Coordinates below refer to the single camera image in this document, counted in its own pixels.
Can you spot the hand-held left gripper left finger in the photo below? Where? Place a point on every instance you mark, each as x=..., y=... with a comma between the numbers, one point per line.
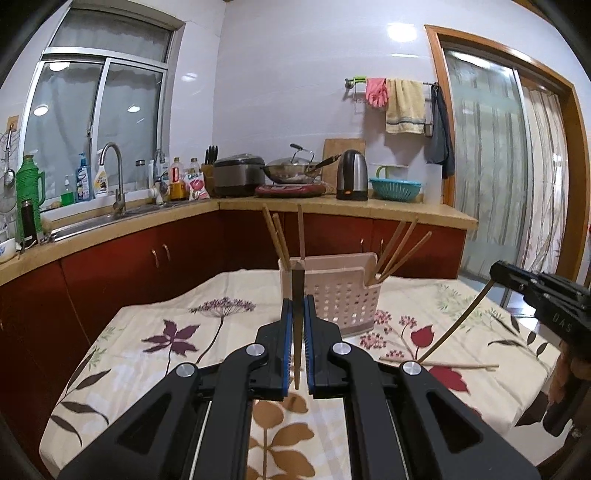
x=287, y=346

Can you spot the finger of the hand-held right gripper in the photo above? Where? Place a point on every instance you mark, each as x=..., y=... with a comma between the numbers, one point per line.
x=515, y=277

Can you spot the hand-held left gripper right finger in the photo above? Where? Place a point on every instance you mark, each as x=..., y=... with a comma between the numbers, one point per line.
x=310, y=350

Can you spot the light wooden chopstick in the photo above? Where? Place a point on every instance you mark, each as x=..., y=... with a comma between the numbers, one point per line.
x=273, y=235
x=298, y=360
x=281, y=237
x=301, y=230

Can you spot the beige perforated chopstick holder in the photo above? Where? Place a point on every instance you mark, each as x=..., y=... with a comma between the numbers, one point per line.
x=341, y=295

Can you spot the thin brown bamboo chopstick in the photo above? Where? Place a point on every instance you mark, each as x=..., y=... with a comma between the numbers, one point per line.
x=455, y=325
x=461, y=364
x=389, y=244
x=400, y=243
x=411, y=252

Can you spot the frosted sliding glass door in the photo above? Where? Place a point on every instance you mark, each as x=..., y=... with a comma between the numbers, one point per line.
x=489, y=184

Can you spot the white plastic container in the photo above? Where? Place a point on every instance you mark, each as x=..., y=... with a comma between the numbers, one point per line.
x=433, y=184

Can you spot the wooden kitchen countertop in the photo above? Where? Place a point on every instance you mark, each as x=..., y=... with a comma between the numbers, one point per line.
x=392, y=210

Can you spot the teal plastic colander basket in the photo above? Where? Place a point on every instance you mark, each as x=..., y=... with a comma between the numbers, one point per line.
x=396, y=190

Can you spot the floral tablecloth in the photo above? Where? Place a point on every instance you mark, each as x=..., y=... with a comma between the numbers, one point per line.
x=138, y=369

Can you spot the red induction cooker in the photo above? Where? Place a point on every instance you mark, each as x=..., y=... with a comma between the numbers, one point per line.
x=291, y=190

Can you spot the grey hanging cloth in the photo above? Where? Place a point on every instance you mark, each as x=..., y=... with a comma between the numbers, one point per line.
x=441, y=134

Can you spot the green and white basin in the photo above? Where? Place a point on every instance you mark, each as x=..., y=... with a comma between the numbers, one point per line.
x=392, y=171

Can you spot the steel wok with lid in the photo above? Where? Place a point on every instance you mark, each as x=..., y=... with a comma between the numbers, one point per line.
x=288, y=170

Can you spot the grey rice cooker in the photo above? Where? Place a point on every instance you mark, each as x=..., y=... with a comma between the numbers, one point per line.
x=238, y=177

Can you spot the steel electric kettle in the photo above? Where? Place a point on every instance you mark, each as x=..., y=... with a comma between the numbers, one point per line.
x=352, y=177

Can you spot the pink seasoning packet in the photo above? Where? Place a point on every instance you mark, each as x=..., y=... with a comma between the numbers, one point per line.
x=195, y=187

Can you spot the knife block with knives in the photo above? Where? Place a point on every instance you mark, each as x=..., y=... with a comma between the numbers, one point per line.
x=210, y=170

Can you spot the cooking oil bottle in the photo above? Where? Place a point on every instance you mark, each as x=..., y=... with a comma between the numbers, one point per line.
x=177, y=182

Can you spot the wooden cutting board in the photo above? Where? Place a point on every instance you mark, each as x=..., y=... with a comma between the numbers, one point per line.
x=332, y=150

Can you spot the clear sauce bottle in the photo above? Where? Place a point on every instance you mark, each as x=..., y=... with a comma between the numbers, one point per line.
x=194, y=166

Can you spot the yellow hanging towel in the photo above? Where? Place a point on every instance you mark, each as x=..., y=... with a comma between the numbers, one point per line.
x=405, y=106

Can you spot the pink rubber gloves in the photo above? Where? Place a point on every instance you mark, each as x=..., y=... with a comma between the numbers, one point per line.
x=377, y=92

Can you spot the steel kitchen sink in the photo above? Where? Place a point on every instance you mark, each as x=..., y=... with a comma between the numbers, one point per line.
x=92, y=221

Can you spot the steel gooseneck faucet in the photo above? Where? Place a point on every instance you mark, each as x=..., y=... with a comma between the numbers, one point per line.
x=121, y=184

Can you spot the white spray cleaner bottle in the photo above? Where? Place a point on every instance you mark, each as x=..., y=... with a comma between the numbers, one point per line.
x=102, y=180

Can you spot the blue dish soap bottle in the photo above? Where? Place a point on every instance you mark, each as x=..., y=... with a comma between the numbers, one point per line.
x=82, y=182

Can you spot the green liquid bottle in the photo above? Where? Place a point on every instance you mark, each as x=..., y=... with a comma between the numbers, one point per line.
x=68, y=196

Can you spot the dark drinking bottle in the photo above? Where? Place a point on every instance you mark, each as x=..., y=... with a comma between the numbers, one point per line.
x=29, y=221

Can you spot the white patterned bowl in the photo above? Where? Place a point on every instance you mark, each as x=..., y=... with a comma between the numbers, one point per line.
x=8, y=251

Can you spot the green thermos flask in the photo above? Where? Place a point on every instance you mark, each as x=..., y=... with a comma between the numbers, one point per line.
x=30, y=184

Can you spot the kitchen window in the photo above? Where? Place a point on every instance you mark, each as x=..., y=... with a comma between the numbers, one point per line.
x=69, y=115

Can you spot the hanging metal strainer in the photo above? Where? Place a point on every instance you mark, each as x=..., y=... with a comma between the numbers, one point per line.
x=9, y=157

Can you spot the small wall tap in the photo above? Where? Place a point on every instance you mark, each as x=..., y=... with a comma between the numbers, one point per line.
x=160, y=175

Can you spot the wooden door frame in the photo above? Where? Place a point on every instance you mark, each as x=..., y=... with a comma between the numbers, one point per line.
x=438, y=69

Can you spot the wall towel rack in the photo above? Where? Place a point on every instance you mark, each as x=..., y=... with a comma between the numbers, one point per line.
x=355, y=83

